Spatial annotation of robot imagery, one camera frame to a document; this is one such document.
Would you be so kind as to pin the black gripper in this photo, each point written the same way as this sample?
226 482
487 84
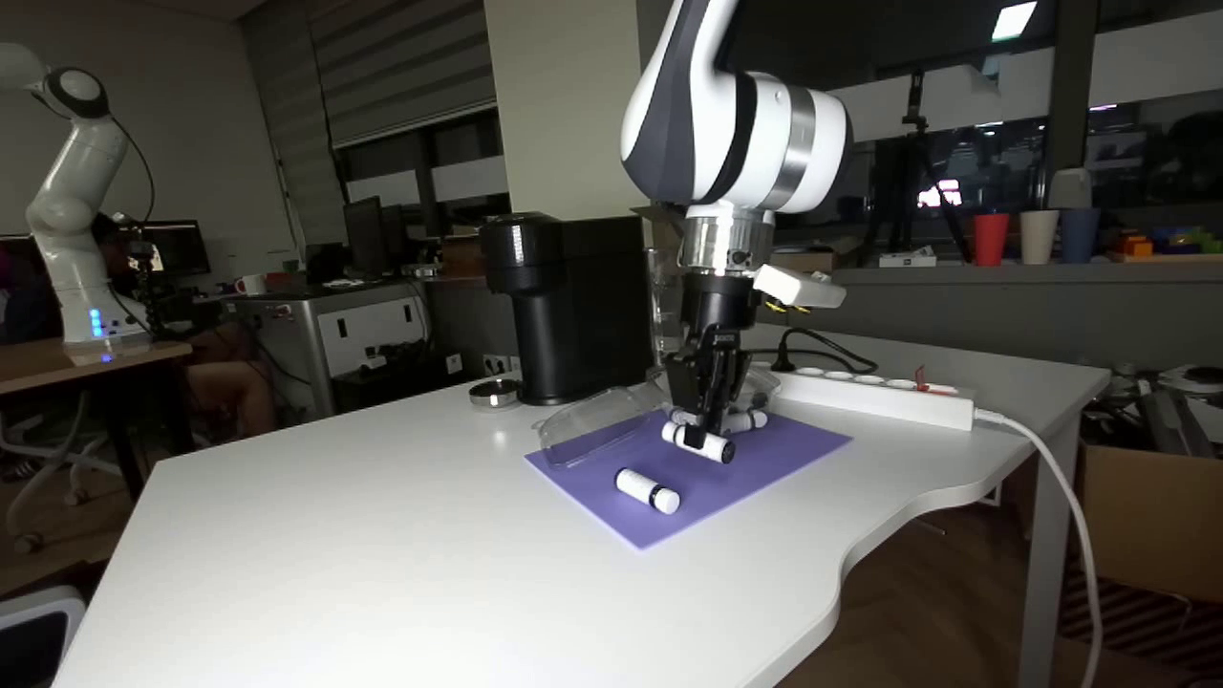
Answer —
722 301

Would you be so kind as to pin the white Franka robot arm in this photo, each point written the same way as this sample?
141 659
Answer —
728 126

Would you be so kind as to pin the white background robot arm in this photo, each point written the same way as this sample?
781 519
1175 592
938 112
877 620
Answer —
78 193

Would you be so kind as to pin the purple mat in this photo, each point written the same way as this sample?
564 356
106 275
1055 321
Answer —
751 489

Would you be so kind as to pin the black coffee machine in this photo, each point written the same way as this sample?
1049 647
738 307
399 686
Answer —
574 307

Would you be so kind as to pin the flat brown box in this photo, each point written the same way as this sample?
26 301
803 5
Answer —
803 257

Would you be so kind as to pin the white power strip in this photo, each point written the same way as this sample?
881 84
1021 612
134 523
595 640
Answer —
881 396

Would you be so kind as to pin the round metal dish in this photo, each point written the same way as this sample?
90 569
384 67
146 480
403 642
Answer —
496 396

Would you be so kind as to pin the red cup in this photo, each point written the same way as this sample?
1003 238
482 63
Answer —
992 238

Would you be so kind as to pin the gray metal cabinet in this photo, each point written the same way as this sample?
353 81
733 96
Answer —
366 333

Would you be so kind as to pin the white cup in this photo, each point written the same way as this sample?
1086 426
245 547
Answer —
1036 238

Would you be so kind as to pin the blue cup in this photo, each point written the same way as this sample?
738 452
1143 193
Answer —
1078 234

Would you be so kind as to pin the black computer monitor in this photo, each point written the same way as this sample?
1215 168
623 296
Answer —
165 253

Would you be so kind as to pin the wooden desk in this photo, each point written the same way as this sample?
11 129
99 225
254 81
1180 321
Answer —
53 369

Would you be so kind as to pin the white chair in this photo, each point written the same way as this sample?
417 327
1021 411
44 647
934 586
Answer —
31 633

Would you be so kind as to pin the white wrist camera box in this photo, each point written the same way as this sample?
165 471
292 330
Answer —
801 289

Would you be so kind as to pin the black camera tripod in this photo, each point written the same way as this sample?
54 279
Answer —
910 118

